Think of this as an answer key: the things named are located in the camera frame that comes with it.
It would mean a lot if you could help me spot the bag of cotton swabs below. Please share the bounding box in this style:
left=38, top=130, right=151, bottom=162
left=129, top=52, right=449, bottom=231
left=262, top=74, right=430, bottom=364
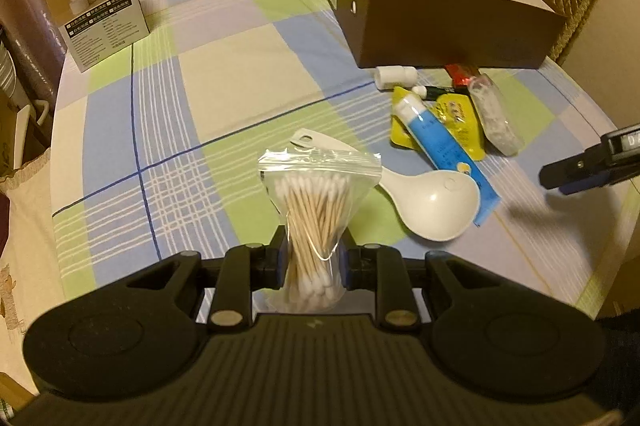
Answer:
left=257, top=147, right=384, bottom=315

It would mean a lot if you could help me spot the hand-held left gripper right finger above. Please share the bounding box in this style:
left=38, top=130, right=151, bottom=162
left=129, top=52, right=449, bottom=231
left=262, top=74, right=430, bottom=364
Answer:
left=344, top=230, right=503, bottom=333

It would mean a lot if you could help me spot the red snack packet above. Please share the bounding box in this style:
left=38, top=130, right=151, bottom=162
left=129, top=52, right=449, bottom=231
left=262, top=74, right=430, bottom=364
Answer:
left=444, top=63, right=484, bottom=90

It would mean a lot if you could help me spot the dark green tube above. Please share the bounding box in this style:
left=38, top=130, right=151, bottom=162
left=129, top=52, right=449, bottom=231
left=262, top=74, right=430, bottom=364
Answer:
left=412, top=84, right=472, bottom=101

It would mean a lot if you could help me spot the plaid tablecloth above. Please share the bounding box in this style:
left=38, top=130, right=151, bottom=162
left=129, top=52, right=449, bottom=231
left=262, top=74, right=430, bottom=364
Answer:
left=49, top=0, right=632, bottom=323

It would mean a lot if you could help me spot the blue and white tube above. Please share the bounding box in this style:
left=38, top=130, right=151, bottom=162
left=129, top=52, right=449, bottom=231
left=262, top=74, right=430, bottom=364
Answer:
left=395, top=95, right=502, bottom=227

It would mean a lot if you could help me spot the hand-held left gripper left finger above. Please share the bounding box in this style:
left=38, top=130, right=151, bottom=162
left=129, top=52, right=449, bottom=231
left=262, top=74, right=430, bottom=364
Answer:
left=125, top=226, right=290, bottom=333

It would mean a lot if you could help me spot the small white bottle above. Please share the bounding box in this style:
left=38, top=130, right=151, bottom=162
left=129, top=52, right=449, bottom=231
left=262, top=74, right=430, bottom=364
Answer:
left=375, top=65, right=419, bottom=91

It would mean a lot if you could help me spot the yellow snack packet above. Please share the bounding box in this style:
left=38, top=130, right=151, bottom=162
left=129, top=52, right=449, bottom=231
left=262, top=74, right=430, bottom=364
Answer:
left=389, top=86, right=487, bottom=162

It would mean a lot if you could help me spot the clear bag of floss picks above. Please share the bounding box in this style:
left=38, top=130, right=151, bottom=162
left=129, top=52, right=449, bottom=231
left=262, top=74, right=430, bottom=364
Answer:
left=467, top=75, right=522, bottom=157

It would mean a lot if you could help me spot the printed product box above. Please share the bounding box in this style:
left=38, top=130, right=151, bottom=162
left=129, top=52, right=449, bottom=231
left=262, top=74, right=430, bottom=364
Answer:
left=39, top=0, right=151, bottom=74

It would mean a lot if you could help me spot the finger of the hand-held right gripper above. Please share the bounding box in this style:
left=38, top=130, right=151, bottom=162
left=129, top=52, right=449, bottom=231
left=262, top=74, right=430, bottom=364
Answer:
left=539, top=145, right=640, bottom=196

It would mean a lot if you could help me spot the white plastic spoon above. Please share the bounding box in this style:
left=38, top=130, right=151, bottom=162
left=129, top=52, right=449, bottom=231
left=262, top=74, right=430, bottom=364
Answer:
left=289, top=129, right=482, bottom=242

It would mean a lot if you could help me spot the stack of white bowls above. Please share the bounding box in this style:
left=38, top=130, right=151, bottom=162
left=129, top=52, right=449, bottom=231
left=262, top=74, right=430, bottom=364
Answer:
left=0, top=23, right=19, bottom=103

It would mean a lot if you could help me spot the beige printed cloth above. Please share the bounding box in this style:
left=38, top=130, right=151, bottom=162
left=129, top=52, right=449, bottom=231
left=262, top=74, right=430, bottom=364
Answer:
left=0, top=146, right=68, bottom=359

